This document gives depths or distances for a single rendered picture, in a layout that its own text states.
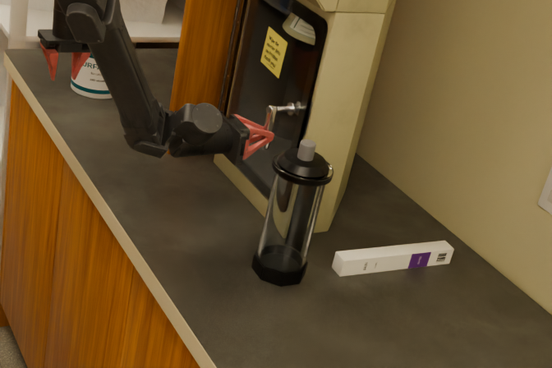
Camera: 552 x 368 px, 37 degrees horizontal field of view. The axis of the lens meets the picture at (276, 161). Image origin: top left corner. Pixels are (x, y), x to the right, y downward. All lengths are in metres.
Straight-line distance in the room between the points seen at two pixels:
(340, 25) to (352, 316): 0.52
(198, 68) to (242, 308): 0.61
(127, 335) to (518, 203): 0.84
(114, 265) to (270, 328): 0.46
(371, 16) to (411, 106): 0.49
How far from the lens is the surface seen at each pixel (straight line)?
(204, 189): 1.79
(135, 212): 1.67
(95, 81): 2.11
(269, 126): 1.57
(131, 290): 1.69
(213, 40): 1.83
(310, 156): 1.44
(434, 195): 1.95
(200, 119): 1.42
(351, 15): 1.51
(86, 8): 1.14
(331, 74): 1.54
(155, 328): 1.61
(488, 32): 1.81
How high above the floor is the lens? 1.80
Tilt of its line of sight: 26 degrees down
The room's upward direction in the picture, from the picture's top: 12 degrees clockwise
